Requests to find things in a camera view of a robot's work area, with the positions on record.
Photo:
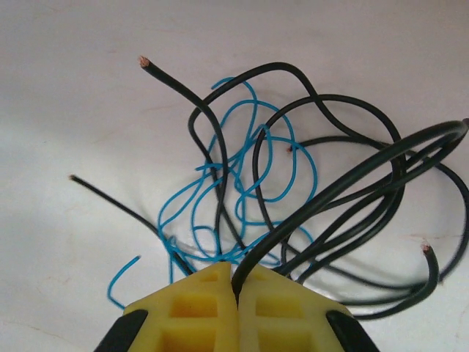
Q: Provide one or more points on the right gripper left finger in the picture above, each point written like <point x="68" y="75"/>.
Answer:
<point x="190" y="315"/>

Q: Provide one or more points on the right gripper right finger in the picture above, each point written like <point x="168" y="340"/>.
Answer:
<point x="286" y="315"/>

